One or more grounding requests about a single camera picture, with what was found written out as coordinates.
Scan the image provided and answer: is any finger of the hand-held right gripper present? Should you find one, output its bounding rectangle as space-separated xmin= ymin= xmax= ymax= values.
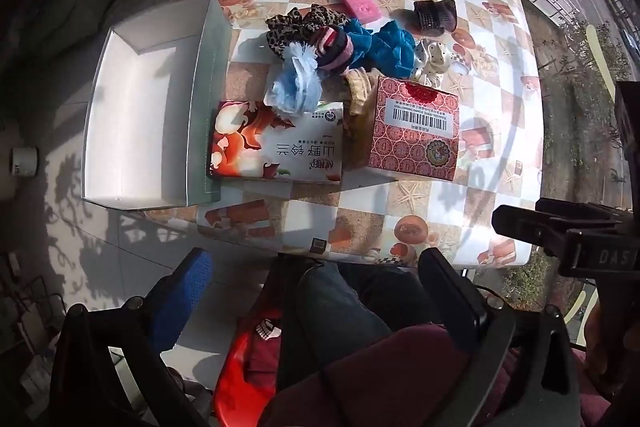
xmin=491 ymin=204 xmax=640 ymax=279
xmin=535 ymin=198 xmax=632 ymax=230

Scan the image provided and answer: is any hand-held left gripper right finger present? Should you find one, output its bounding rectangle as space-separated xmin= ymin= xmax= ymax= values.
xmin=419 ymin=248 xmax=581 ymax=427

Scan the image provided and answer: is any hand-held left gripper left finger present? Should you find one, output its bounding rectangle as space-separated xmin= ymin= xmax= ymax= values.
xmin=50 ymin=248 xmax=213 ymax=427

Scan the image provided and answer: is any white cardboard box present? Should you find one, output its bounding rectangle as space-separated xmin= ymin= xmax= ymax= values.
xmin=81 ymin=0 xmax=234 ymax=212

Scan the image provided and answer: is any beige knitted sock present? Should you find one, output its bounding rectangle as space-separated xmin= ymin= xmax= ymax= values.
xmin=344 ymin=69 xmax=382 ymax=116

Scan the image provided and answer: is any red plastic stool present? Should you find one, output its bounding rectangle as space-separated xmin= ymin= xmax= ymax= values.
xmin=214 ymin=307 xmax=282 ymax=427

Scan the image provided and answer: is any person's jeans leg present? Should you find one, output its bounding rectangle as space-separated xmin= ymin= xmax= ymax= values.
xmin=279 ymin=257 xmax=437 ymax=390

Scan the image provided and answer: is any maroon garment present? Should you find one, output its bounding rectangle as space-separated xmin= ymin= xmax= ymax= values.
xmin=260 ymin=324 xmax=640 ymax=427

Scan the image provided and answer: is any checkered printed tablecloth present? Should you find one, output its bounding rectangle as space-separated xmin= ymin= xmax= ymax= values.
xmin=171 ymin=0 xmax=547 ymax=269

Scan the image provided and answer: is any red patterned carton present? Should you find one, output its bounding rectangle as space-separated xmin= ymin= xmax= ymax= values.
xmin=362 ymin=76 xmax=461 ymax=182

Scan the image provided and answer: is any red white tissue packet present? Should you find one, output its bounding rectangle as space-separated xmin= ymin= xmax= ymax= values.
xmin=206 ymin=100 xmax=346 ymax=184

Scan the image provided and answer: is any white paper cup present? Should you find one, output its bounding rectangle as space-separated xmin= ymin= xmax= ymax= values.
xmin=11 ymin=147 xmax=40 ymax=178

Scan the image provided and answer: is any dark brown knitted sock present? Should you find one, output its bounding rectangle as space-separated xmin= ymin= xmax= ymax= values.
xmin=412 ymin=0 xmax=459 ymax=32

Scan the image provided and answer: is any pink black striped sock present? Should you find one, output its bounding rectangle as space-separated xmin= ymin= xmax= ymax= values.
xmin=314 ymin=26 xmax=355 ymax=74

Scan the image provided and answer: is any pink sponge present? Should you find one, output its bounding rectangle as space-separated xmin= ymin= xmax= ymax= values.
xmin=340 ymin=0 xmax=384 ymax=20

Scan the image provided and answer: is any metal wire rack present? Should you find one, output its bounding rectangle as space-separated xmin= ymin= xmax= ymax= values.
xmin=0 ymin=251 xmax=68 ymax=360

